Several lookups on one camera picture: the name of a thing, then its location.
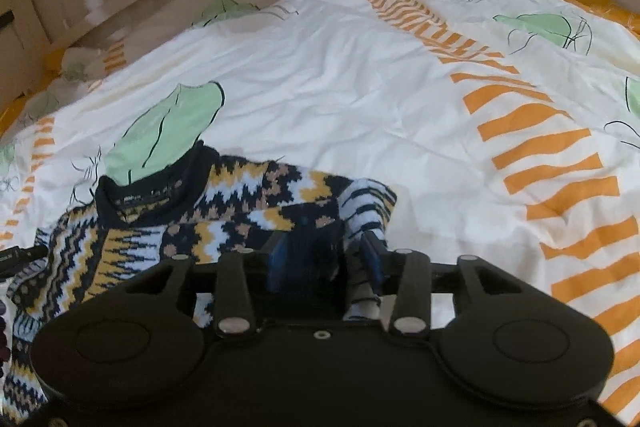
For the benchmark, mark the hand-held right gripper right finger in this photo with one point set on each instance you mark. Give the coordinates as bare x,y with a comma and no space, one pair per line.
372,263

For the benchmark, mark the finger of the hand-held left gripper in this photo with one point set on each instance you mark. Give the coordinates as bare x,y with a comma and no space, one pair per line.
22,259

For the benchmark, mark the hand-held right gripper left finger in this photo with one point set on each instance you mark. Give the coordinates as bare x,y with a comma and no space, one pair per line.
278,263

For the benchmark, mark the patterned knit sweater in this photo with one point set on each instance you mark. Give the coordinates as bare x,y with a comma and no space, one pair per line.
150,247

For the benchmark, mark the white leaf printed blanket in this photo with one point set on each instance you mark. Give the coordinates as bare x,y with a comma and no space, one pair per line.
350,107

